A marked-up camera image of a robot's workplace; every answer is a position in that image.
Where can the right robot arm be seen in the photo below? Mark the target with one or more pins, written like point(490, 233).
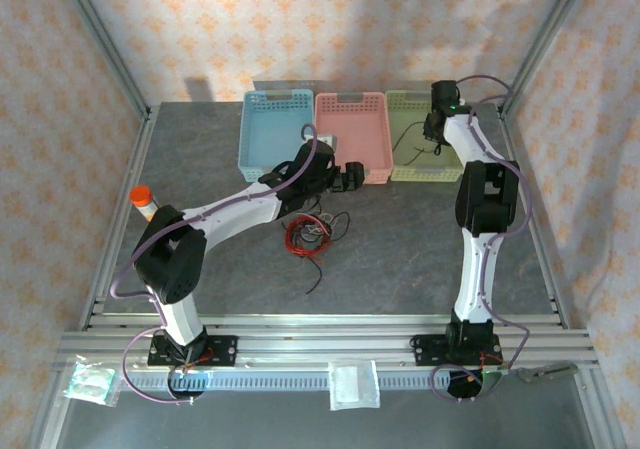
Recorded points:
point(480, 269)

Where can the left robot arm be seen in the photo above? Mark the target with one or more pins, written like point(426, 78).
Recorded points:
point(225, 214)

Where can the pink plastic basket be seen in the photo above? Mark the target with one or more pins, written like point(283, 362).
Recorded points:
point(350, 134)

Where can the green plastic basket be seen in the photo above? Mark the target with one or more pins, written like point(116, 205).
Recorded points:
point(415, 169)

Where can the blue plastic basket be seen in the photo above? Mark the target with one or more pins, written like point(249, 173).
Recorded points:
point(270, 134)

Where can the orange capped bottle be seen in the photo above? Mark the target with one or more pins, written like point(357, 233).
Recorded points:
point(142, 201)

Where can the clear bag white pad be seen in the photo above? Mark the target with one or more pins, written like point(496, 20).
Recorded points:
point(352, 384)

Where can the clear bag green contents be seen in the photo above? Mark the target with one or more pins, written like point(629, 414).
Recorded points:
point(90, 381)

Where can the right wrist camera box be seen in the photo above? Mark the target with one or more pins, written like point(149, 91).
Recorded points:
point(462, 103)

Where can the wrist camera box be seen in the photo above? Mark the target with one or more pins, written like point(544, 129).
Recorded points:
point(329, 141)
point(462, 103)

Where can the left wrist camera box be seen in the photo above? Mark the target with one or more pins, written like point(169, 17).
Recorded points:
point(329, 141)

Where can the aluminium frame post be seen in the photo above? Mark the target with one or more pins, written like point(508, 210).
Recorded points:
point(100, 34)
point(545, 34)

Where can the aluminium frame rail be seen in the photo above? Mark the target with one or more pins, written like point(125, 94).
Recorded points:
point(320, 341)

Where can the aluminium table side rail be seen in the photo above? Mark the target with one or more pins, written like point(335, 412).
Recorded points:
point(547, 269)
point(135, 169)

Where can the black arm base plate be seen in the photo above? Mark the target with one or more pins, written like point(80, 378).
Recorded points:
point(225, 349)
point(425, 349)

